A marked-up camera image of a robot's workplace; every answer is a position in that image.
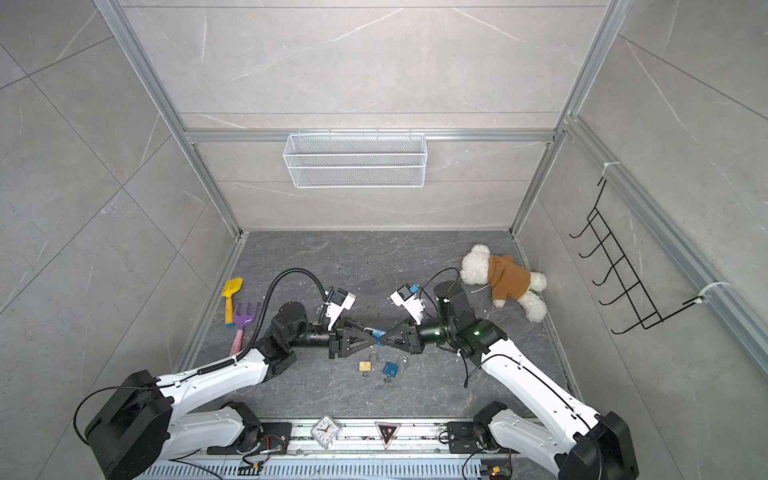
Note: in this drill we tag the brass padlock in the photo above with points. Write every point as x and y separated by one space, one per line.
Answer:
366 367

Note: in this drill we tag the yellow toy shovel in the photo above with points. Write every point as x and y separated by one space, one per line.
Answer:
231 287

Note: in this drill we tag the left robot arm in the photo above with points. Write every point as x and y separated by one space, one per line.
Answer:
149 418

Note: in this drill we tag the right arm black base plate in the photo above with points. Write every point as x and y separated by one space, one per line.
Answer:
468 437

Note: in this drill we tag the small white clock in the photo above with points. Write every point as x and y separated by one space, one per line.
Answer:
325 431

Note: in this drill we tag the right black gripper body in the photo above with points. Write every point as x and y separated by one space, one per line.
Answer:
415 338

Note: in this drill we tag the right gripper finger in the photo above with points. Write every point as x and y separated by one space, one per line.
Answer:
395 342
398 331

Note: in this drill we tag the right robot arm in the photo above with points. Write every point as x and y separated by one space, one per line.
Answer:
569 438

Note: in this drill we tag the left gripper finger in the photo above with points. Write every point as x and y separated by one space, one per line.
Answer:
355 326
354 344

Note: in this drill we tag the white teddy bear brown hoodie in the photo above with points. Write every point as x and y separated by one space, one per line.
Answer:
506 280

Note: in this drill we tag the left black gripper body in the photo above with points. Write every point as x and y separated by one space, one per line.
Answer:
335 343

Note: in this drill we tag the purple pink toy rake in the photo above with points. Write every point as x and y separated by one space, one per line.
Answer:
244 315

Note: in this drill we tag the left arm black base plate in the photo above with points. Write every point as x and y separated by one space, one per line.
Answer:
270 437

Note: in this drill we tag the white wire mesh basket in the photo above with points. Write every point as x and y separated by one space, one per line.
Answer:
364 160

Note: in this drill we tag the black wire hook rack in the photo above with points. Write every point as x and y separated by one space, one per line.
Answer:
621 269

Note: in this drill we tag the red triangle warning sign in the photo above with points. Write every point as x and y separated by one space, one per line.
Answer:
387 432

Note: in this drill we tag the blue padlock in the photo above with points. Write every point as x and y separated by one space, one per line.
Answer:
376 333
393 368

